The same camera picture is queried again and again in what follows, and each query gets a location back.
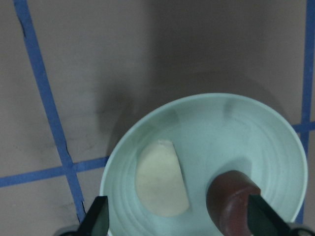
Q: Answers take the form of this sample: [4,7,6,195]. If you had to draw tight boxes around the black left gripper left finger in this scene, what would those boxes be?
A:
[78,196,109,236]

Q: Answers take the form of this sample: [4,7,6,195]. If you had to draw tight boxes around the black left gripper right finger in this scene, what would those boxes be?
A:
[247,195,290,236]

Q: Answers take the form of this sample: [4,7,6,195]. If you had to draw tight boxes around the white bun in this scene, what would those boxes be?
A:
[135,140,189,217]

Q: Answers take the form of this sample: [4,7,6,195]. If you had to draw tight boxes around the brown bun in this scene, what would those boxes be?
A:
[206,170,261,236]

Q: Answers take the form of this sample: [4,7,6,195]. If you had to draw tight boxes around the light green plate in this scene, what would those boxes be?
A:
[100,93,308,236]

